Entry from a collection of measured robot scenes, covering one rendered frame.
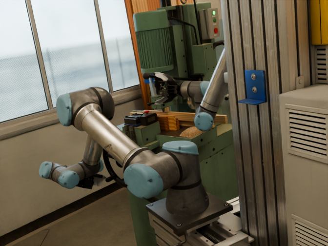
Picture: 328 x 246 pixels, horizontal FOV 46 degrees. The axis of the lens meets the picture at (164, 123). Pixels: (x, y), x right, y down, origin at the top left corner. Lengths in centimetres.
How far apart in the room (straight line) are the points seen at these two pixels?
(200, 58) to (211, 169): 60
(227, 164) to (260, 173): 107
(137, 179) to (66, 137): 212
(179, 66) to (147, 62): 20
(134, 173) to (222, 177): 113
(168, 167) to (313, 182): 43
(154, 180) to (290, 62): 50
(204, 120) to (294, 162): 58
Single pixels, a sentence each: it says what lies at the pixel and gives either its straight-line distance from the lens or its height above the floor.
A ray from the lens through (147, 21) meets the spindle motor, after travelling 199.
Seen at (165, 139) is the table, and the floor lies 88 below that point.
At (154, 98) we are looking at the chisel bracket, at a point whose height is 106.
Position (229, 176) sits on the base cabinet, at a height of 53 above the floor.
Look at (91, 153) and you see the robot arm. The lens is 169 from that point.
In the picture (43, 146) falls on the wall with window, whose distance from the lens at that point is 317.
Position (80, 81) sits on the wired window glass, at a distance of 339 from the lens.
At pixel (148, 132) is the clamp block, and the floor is 93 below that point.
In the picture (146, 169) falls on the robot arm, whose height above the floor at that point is 103.
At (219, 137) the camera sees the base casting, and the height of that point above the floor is 78.
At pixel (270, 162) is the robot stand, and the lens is 116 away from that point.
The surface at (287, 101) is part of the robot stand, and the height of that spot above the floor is 121.
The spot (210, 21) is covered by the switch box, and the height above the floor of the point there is 141.
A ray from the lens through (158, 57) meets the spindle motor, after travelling 200.
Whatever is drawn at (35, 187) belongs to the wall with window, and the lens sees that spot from 321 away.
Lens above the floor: 144
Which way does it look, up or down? 14 degrees down
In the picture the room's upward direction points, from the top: 8 degrees counter-clockwise
